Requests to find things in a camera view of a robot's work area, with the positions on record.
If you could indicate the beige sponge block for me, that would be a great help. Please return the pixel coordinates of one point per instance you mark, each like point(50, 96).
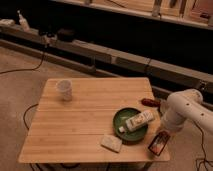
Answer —
point(111, 142)

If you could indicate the wooden table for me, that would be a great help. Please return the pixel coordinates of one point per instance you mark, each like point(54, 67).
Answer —
point(70, 132)

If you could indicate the dark red eraser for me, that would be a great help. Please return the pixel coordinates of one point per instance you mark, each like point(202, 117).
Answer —
point(159, 142)

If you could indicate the black object on ledge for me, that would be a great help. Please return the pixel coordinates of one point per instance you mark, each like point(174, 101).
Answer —
point(67, 35)

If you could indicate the red oblong object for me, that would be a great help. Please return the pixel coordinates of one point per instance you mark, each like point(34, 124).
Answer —
point(150, 102)

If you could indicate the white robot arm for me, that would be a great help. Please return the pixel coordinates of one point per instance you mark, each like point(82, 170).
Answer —
point(185, 105)

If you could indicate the white tube in bowl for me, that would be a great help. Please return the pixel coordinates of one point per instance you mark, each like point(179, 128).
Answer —
point(137, 121)

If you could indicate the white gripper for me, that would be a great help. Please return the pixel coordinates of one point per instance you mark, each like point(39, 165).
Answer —
point(172, 121)

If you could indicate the green round bowl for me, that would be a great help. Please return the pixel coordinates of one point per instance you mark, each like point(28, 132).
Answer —
point(119, 120)

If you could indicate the white bottle on ledge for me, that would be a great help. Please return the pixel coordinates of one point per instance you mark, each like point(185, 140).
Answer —
point(23, 22)

